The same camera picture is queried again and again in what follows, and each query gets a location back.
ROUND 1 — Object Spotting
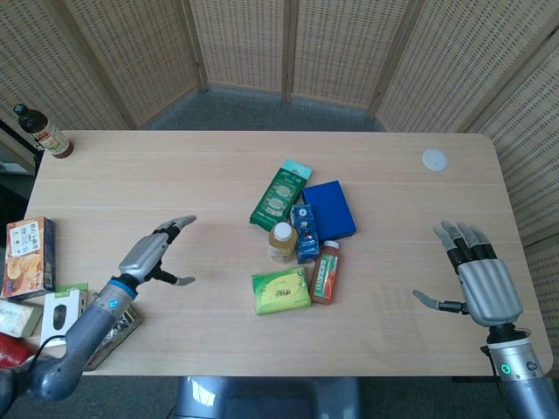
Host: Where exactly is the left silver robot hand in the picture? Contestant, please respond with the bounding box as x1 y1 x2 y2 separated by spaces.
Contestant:
118 214 197 287

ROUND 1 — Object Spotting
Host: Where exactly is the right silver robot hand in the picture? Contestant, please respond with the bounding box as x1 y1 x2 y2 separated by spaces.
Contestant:
412 220 524 327

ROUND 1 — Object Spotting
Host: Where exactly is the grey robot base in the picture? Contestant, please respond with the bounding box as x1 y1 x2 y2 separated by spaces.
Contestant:
174 375 362 419

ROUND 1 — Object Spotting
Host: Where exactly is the yellow juice bottle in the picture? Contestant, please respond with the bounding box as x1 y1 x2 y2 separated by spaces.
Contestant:
267 221 299 264

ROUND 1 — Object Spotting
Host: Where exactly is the shiny foil packet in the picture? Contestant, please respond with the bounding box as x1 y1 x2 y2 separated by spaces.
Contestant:
86 305 143 371

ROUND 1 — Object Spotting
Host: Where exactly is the white mouse box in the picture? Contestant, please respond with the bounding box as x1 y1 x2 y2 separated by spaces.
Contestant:
40 282 90 349

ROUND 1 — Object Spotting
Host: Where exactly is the orange chips box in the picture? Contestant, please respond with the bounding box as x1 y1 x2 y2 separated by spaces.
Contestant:
1 216 58 300

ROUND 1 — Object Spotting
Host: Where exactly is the white round table grommet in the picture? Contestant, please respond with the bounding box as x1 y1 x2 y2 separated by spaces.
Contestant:
421 148 449 172

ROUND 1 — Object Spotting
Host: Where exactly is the beige soap box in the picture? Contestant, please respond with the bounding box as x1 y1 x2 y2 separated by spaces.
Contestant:
0 299 44 339

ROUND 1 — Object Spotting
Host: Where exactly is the green yellow snack packet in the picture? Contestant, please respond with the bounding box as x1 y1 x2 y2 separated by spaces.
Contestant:
251 266 313 316

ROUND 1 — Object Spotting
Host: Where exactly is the red can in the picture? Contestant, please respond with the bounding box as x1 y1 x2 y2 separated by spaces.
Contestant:
0 332 35 371

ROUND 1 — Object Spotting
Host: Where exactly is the dark sauce bottle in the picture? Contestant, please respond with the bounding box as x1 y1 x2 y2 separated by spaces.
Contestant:
12 103 74 160

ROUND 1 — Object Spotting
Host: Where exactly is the red label drink bottle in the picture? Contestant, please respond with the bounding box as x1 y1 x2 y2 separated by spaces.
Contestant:
310 240 344 306

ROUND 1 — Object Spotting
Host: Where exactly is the blue drink carton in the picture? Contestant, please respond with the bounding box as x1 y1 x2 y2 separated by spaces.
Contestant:
290 203 321 265

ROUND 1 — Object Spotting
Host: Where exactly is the plain blue box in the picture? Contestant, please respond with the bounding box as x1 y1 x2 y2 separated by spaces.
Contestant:
301 180 358 241

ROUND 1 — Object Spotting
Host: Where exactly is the woven folding screen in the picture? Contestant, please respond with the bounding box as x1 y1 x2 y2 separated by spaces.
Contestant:
0 0 559 367

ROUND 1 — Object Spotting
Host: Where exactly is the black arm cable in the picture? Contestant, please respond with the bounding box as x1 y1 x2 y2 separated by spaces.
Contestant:
24 333 69 372

